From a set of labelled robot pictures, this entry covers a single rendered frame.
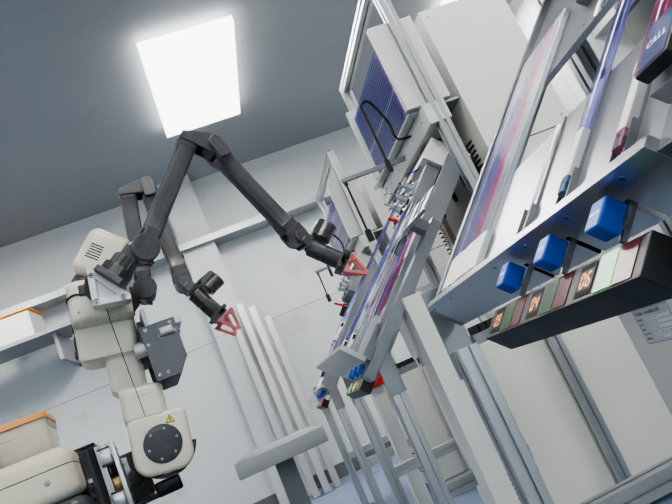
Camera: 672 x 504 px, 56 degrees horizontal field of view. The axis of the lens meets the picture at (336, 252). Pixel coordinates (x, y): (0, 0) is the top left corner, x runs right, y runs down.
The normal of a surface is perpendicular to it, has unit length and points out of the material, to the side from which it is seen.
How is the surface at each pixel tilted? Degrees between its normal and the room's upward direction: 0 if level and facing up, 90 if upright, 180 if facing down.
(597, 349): 90
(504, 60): 90
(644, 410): 90
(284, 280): 90
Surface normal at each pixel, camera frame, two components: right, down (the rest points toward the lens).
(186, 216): 0.11, -0.27
